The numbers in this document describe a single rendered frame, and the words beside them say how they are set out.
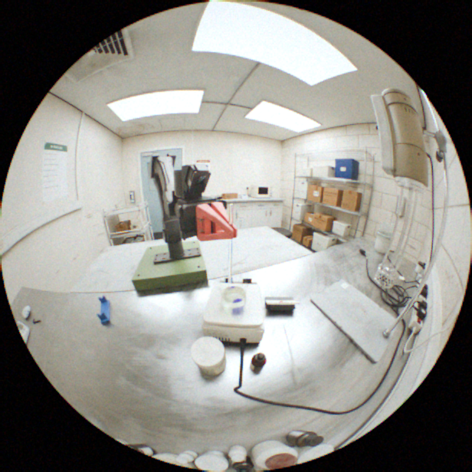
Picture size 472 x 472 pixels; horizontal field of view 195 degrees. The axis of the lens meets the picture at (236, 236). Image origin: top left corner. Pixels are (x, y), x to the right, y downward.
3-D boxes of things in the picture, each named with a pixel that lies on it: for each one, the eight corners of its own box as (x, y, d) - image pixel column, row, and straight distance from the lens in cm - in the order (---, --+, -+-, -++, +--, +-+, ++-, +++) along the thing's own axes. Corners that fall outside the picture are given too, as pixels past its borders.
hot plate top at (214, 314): (214, 284, 37) (213, 281, 37) (260, 286, 37) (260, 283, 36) (202, 322, 30) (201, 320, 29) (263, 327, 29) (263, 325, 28)
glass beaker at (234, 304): (241, 297, 33) (243, 270, 27) (250, 316, 30) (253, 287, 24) (216, 303, 32) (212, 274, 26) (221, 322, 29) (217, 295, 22)
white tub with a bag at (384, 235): (372, 250, 110) (381, 220, 106) (372, 244, 124) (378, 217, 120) (389, 257, 114) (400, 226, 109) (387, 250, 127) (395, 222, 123)
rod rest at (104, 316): (102, 303, 60) (97, 296, 58) (109, 300, 58) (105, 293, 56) (101, 324, 53) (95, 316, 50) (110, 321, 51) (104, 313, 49)
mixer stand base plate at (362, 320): (308, 299, 48) (309, 296, 48) (340, 280, 63) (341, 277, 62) (375, 365, 47) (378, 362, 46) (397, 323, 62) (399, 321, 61)
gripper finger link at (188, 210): (248, 209, 21) (214, 200, 28) (206, 217, 16) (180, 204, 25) (245, 248, 23) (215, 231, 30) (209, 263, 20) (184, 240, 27)
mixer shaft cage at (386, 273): (370, 279, 42) (397, 176, 38) (377, 270, 48) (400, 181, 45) (390, 292, 42) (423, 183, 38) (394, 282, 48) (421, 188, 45)
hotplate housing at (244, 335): (218, 286, 48) (217, 267, 43) (257, 288, 48) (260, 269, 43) (203, 349, 36) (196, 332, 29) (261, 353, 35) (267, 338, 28)
